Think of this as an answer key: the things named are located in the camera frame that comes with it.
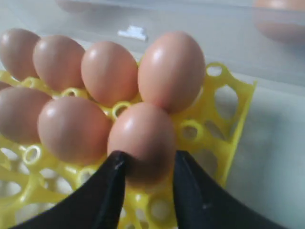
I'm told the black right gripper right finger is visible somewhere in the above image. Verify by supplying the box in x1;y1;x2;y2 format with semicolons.
173;150;281;229

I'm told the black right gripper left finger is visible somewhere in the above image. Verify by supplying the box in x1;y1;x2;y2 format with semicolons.
16;151;126;229

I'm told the brown egg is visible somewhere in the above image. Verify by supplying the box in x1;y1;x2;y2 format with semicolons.
0;28;41;81
81;41;138;107
33;35;85;91
0;82;11;91
253;0;305;44
138;31;206;113
38;96;112;166
0;87;52;145
55;0;94;13
107;102;176;188

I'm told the clear plastic box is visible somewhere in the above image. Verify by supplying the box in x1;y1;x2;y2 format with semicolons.
0;0;305;95

